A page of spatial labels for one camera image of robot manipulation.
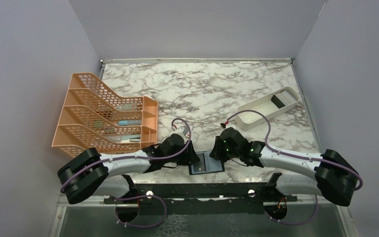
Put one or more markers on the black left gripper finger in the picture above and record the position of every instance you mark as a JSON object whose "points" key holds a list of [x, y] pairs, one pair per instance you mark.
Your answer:
{"points": [[193, 155], [191, 161]]}

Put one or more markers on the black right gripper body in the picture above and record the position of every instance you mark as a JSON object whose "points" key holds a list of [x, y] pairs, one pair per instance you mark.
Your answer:
{"points": [[234, 152]]}

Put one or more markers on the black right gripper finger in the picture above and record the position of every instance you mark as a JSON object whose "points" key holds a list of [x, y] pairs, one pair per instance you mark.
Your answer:
{"points": [[215, 153], [223, 158]]}

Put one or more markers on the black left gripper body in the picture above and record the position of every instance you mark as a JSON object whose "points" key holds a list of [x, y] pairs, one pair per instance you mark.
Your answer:
{"points": [[176, 158]]}

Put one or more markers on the black card holder wallet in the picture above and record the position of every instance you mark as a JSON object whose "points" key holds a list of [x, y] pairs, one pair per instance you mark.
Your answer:
{"points": [[212, 166]]}

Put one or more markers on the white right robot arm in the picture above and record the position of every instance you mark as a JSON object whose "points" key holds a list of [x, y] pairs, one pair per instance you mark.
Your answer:
{"points": [[328, 174]]}

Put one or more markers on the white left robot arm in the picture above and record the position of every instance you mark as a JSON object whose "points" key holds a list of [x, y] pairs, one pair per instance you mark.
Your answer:
{"points": [[94, 174]]}

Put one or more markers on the black card in tray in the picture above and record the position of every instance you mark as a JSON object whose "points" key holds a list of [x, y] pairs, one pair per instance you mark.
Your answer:
{"points": [[278, 101]]}

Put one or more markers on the blue box in rack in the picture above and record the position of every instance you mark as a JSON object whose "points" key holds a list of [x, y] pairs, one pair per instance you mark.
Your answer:
{"points": [[132, 122]]}

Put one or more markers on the white plastic tray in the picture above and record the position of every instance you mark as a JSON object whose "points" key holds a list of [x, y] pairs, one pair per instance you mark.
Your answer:
{"points": [[263, 105]]}

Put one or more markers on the grey box in rack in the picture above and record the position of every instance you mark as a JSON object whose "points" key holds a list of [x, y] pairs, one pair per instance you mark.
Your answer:
{"points": [[127, 107]]}

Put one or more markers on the orange file organizer rack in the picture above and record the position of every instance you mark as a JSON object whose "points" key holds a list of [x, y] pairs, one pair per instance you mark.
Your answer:
{"points": [[88, 119]]}

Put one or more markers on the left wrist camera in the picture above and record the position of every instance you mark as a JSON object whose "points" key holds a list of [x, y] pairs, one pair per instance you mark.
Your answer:
{"points": [[182, 131]]}

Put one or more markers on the black mounting rail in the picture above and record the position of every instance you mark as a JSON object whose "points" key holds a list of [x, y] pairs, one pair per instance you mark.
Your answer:
{"points": [[193, 199]]}

